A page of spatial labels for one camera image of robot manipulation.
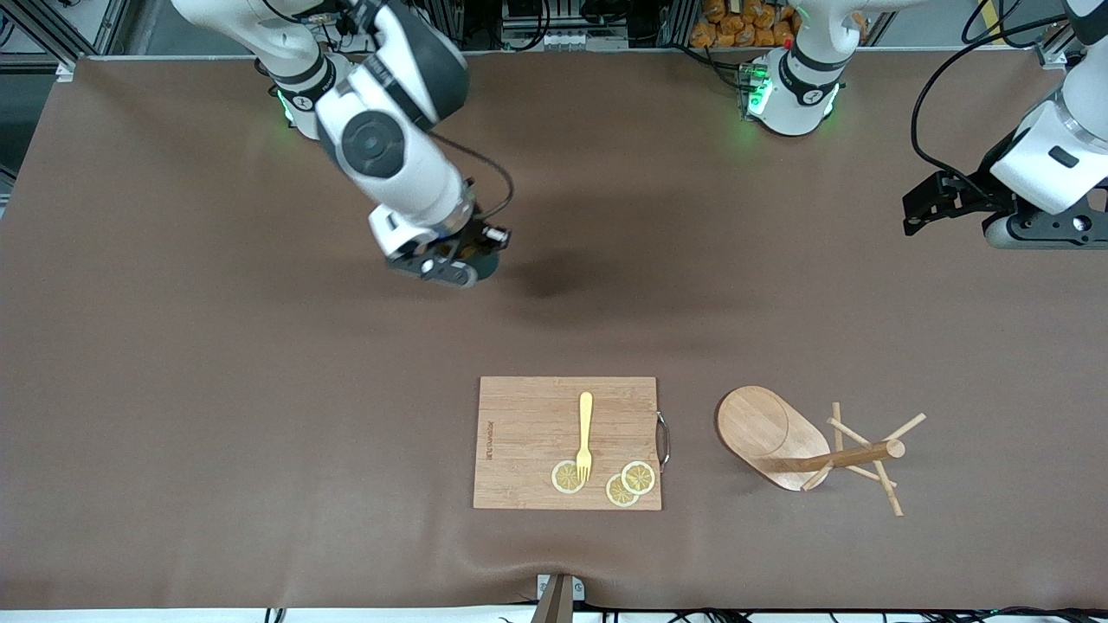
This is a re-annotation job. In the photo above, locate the wooden mug tree rack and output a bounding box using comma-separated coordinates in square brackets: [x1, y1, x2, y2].
[715, 385, 927, 518]

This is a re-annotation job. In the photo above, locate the wooden cutting board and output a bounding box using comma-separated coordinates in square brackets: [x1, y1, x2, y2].
[473, 376, 663, 511]

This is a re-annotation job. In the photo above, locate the small electronics box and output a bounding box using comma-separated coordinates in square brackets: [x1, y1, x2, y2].
[738, 62, 771, 119]

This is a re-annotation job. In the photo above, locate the yellow plastic fork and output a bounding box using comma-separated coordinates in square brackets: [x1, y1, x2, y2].
[576, 392, 595, 483]

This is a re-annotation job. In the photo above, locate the white connector box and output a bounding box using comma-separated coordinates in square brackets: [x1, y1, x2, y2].
[500, 26, 630, 51]

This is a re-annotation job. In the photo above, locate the orange objects pile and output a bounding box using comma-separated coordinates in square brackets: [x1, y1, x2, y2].
[690, 0, 802, 48]

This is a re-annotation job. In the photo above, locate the brown table mat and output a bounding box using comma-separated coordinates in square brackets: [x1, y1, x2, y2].
[0, 52, 1108, 611]

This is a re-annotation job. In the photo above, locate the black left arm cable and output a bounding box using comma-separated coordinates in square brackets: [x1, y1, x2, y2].
[911, 0, 1074, 204]

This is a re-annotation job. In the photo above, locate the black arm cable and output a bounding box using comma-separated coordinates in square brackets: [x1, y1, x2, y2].
[430, 132, 515, 245]
[911, 0, 1074, 204]

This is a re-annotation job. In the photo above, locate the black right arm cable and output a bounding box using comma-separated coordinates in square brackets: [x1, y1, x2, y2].
[430, 132, 515, 245]

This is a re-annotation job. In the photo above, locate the aluminium frame rail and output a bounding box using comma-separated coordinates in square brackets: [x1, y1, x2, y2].
[1034, 17, 1108, 70]
[0, 0, 131, 61]

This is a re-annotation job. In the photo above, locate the metal table edge bracket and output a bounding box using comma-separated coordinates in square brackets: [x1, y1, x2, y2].
[535, 573, 586, 623]

